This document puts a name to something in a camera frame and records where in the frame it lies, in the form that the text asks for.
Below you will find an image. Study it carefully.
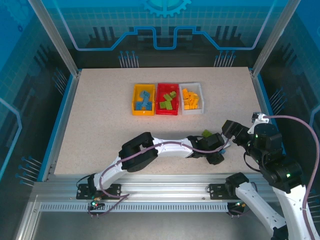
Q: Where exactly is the white plastic bin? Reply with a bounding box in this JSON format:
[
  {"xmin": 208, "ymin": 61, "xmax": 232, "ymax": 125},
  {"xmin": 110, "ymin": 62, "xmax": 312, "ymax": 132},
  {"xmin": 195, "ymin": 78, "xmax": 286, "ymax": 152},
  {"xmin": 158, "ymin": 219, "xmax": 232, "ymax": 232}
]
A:
[{"xmin": 178, "ymin": 82, "xmax": 205, "ymax": 116}]

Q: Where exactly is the red plastic bin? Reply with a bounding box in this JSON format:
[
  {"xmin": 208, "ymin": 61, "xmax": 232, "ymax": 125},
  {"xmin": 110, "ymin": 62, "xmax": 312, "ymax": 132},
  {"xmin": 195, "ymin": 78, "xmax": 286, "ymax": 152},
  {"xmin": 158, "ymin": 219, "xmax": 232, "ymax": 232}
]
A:
[{"xmin": 155, "ymin": 82, "xmax": 180, "ymax": 116}]

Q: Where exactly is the yellow plastic bin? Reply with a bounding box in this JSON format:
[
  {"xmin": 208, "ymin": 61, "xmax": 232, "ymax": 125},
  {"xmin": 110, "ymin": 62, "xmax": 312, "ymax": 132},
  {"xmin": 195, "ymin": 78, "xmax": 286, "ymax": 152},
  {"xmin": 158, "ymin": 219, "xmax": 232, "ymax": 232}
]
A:
[{"xmin": 131, "ymin": 83, "xmax": 157, "ymax": 117}]

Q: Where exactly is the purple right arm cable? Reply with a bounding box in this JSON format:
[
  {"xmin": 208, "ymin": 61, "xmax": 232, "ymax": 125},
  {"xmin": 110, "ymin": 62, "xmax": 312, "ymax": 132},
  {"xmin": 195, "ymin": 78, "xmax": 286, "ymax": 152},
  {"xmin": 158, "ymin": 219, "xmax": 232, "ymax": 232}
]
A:
[{"xmin": 226, "ymin": 114, "xmax": 319, "ymax": 240}]

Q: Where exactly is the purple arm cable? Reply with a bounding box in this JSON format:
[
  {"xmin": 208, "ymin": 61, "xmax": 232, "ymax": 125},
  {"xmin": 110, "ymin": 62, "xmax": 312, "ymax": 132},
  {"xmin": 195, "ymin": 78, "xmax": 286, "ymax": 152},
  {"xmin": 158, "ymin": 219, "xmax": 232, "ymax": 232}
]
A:
[
  {"xmin": 226, "ymin": 114, "xmax": 319, "ymax": 240},
  {"xmin": 87, "ymin": 138, "xmax": 231, "ymax": 218}
]

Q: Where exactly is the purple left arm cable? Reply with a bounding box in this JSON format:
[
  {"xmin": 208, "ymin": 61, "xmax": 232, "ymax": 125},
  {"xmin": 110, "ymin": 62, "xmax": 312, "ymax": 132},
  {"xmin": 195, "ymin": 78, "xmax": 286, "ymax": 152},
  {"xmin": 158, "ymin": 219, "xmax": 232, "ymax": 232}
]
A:
[{"xmin": 87, "ymin": 138, "xmax": 231, "ymax": 218}]

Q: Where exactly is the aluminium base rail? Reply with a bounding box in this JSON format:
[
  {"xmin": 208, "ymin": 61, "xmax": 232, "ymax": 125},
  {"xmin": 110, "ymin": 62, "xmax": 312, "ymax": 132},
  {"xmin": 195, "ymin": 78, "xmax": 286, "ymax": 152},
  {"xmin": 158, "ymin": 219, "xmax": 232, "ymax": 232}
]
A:
[{"xmin": 32, "ymin": 173, "xmax": 278, "ymax": 204}]

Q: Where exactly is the slotted cable duct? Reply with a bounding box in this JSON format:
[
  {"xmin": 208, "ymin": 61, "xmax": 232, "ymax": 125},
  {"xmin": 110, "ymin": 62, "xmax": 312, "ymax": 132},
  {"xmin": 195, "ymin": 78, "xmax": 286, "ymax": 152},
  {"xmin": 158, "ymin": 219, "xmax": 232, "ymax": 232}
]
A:
[{"xmin": 39, "ymin": 201, "xmax": 230, "ymax": 213}]

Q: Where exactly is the aluminium frame post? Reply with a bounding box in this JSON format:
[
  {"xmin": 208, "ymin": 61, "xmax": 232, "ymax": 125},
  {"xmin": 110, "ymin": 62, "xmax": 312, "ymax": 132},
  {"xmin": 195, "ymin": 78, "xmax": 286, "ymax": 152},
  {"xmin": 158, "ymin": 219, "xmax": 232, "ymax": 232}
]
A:
[
  {"xmin": 251, "ymin": 0, "xmax": 303, "ymax": 78},
  {"xmin": 27, "ymin": 0, "xmax": 82, "ymax": 77}
]

